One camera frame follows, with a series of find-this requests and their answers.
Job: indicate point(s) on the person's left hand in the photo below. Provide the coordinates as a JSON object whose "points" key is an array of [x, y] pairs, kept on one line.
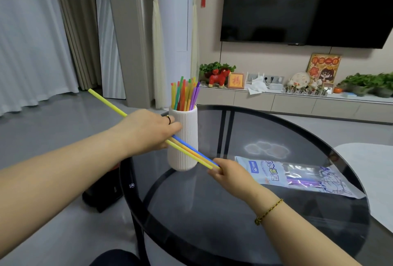
{"points": [[144, 130]]}

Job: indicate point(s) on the person's right hand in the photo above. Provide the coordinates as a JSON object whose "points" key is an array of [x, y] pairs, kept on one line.
{"points": [[238, 180]]}

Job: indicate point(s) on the person's left fingers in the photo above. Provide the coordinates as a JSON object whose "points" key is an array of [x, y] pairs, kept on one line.
{"points": [[173, 127]]}

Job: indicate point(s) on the person's right thumb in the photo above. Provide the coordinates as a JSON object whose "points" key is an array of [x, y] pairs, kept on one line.
{"points": [[215, 175]]}

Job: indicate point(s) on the long blue straw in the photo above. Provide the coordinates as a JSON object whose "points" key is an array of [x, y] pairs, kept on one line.
{"points": [[193, 148]]}

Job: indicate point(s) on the long orange straw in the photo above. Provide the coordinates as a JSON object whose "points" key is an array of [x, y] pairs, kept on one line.
{"points": [[192, 152]]}

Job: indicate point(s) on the long yellow straw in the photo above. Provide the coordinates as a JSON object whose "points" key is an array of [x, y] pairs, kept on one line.
{"points": [[107, 103]]}

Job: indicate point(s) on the person's right forearm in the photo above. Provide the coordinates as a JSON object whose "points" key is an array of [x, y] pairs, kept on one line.
{"points": [[297, 235]]}

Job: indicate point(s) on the person's left forearm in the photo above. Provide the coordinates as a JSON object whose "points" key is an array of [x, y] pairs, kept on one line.
{"points": [[55, 183]]}

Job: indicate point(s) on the white ribbed vase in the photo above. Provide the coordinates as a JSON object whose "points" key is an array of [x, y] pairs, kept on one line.
{"points": [[187, 140]]}

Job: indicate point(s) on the bunch of coloured straws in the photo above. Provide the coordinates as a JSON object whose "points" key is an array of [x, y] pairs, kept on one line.
{"points": [[184, 95]]}

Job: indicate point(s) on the round black glass table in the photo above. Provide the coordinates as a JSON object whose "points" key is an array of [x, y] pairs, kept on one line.
{"points": [[230, 213]]}

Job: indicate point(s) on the clear plastic straw packet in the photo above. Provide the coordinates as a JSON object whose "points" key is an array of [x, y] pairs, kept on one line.
{"points": [[276, 173]]}

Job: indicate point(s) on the red horse figurine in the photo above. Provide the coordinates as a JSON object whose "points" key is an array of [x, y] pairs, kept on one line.
{"points": [[218, 79]]}

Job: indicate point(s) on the green potted plant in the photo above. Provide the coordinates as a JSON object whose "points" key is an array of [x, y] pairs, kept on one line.
{"points": [[359, 82], [385, 84], [211, 67]]}

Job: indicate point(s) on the small gold framed picture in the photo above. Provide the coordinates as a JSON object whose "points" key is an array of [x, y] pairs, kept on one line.
{"points": [[235, 81]]}

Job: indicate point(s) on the cream thin curtain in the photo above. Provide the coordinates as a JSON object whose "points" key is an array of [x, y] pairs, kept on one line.
{"points": [[157, 45]]}

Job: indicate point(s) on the crumpled white tissue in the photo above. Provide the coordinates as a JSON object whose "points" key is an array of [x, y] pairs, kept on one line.
{"points": [[257, 86]]}

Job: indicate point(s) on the black bag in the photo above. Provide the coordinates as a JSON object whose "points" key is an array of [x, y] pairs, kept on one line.
{"points": [[103, 190]]}

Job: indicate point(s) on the white standing air conditioner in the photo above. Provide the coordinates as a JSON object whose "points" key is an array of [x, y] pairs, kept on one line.
{"points": [[178, 29]]}

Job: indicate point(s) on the long beige media cabinet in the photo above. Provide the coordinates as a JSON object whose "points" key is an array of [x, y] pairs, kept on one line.
{"points": [[291, 103]]}

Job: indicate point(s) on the small white box device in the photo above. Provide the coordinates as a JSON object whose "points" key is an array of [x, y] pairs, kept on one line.
{"points": [[275, 86]]}

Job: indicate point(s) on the row of small figurines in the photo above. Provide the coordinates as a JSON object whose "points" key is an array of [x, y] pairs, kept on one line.
{"points": [[302, 91]]}

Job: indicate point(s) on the decorated round plate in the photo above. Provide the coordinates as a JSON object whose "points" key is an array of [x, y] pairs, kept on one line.
{"points": [[299, 79]]}

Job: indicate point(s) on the person's dark trouser leg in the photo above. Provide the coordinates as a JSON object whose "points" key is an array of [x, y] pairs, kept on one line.
{"points": [[118, 259]]}

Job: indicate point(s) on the beige pleated curtain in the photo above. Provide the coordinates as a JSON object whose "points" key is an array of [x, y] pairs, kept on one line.
{"points": [[78, 29]]}

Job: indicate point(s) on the small orange fruit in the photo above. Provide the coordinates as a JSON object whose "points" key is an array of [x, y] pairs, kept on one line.
{"points": [[337, 90]]}

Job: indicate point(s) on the cartoon girl poster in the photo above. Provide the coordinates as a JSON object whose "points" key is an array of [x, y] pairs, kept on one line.
{"points": [[324, 68]]}

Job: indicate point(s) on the small blue flat item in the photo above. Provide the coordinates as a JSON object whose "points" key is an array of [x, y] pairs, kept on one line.
{"points": [[349, 94]]}

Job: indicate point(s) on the white sheer curtain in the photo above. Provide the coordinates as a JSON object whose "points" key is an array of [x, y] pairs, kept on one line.
{"points": [[30, 35]]}

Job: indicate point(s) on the wall socket strip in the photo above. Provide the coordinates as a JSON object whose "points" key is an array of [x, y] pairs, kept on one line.
{"points": [[273, 78]]}

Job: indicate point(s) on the small photo frame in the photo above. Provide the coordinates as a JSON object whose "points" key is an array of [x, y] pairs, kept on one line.
{"points": [[328, 88]]}

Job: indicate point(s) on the black wall television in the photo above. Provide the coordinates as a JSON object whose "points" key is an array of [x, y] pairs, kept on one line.
{"points": [[301, 5]]}

